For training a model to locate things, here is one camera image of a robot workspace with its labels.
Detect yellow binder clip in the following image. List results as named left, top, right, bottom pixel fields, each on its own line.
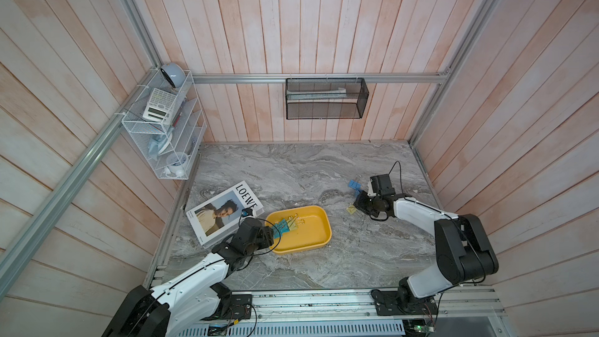
left=285, top=215, right=305, bottom=232
left=346, top=205, right=357, bottom=215

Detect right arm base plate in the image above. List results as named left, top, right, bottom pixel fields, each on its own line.
left=371, top=289, right=438, bottom=316

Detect white LOEWE book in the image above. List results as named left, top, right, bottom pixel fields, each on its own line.
left=186, top=181, right=264, bottom=247

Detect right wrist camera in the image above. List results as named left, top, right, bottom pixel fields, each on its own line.
left=368, top=173, right=396, bottom=198

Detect white calculator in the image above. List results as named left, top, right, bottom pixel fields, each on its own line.
left=142, top=88, right=176, bottom=126

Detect papers in mesh basket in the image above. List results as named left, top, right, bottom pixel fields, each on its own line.
left=285, top=88, right=348, bottom=101

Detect teal binder clip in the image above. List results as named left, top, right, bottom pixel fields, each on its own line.
left=272, top=221, right=289, bottom=240
left=278, top=218, right=298, bottom=234

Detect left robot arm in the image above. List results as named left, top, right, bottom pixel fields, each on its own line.
left=102, top=217, right=282, bottom=336

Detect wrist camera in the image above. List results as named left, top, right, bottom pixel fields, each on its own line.
left=241, top=208, right=254, bottom=218
left=368, top=173, right=396, bottom=198

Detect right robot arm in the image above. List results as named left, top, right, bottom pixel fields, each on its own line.
left=354, top=191, right=499, bottom=307

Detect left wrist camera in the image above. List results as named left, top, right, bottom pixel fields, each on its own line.
left=241, top=208, right=254, bottom=218

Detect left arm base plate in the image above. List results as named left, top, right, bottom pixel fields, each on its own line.
left=202, top=294, right=253, bottom=321

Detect black mesh wall basket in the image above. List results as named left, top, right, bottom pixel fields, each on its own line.
left=285, top=77, right=370, bottom=120

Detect white wire wall shelf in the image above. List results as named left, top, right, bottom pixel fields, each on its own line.
left=122, top=70, right=207, bottom=180

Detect yellow plastic storage box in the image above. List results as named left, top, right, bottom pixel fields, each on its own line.
left=267, top=205, right=332, bottom=255

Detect aluminium mounting rail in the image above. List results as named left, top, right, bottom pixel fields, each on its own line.
left=230, top=286, right=505, bottom=324

